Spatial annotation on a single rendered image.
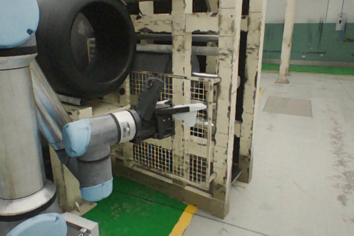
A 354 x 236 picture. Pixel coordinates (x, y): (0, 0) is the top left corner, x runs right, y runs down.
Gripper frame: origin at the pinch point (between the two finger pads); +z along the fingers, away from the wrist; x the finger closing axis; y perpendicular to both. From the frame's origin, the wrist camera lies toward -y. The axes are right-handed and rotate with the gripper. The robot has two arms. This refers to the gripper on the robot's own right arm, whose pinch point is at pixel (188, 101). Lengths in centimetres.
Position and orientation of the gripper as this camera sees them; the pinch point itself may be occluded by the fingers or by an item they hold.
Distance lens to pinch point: 78.3
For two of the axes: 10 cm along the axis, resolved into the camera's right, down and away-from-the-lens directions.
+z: 7.6, -1.7, 6.2
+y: 0.9, 9.8, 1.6
